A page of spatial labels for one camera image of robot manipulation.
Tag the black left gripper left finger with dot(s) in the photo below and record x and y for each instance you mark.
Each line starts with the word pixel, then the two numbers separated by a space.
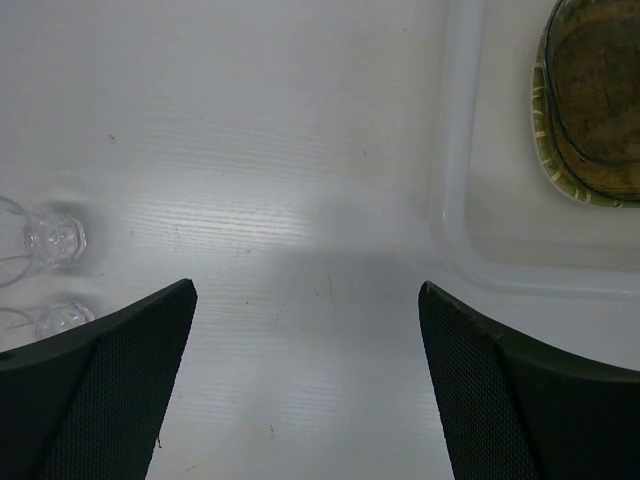
pixel 89 403

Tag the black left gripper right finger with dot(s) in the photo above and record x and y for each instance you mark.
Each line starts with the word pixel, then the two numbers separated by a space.
pixel 513 407

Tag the white plastic bin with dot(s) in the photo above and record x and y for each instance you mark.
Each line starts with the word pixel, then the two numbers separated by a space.
pixel 498 215

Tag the woven bamboo tray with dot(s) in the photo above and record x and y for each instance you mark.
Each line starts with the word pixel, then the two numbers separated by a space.
pixel 545 150

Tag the clear glass plate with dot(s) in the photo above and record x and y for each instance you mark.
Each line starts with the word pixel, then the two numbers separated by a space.
pixel 600 90

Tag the clear glass cup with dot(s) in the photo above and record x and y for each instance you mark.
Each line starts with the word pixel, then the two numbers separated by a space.
pixel 34 240
pixel 24 327

